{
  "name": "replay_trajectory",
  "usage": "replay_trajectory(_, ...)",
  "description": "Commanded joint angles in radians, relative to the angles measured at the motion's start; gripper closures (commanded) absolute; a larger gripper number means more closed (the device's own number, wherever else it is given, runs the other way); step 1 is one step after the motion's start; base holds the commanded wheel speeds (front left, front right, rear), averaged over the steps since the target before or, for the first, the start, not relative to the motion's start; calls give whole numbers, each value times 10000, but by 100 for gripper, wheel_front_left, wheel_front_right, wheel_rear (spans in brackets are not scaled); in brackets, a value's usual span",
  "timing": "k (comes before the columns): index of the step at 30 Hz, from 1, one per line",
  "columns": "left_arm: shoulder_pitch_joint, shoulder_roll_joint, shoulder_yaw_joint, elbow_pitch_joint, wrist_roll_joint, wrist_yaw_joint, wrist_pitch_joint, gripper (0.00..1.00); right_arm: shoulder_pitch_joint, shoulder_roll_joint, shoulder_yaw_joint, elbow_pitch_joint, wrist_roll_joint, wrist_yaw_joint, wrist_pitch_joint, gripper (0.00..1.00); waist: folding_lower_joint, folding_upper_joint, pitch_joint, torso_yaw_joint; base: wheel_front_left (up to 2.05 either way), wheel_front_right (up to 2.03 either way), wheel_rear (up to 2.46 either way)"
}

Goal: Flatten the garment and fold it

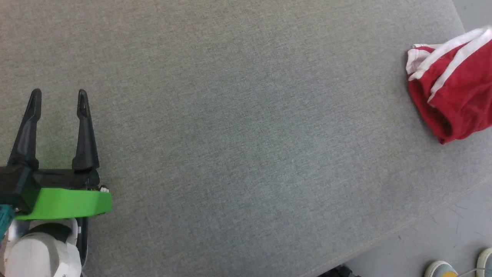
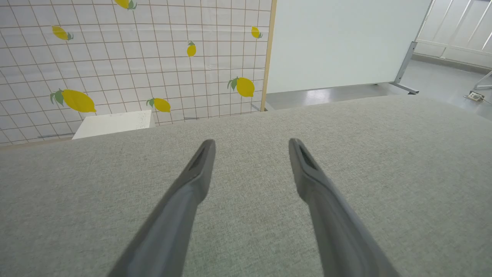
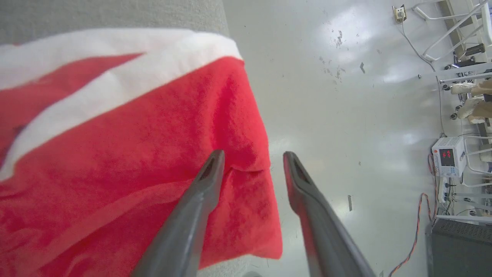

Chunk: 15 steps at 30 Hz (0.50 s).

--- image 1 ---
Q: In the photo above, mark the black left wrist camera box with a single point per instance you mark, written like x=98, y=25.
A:
x=15, y=188

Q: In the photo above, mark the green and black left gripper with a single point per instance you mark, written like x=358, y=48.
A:
x=65, y=200

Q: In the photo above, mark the white and grey left robot arm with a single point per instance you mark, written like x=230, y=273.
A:
x=42, y=250

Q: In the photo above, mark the black object under sofa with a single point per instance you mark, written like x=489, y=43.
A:
x=338, y=271

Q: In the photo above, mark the red garment with white stripes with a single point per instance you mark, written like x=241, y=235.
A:
x=457, y=96

